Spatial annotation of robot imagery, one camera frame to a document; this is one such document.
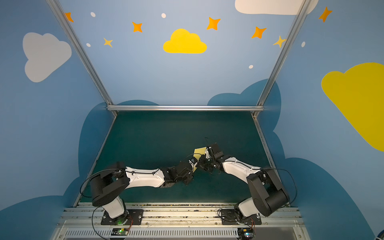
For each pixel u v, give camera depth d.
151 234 0.78
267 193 0.44
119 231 0.72
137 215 0.77
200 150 0.97
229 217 0.75
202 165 0.79
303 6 0.69
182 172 0.67
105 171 0.44
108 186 0.46
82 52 0.85
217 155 0.72
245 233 0.71
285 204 0.45
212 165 0.70
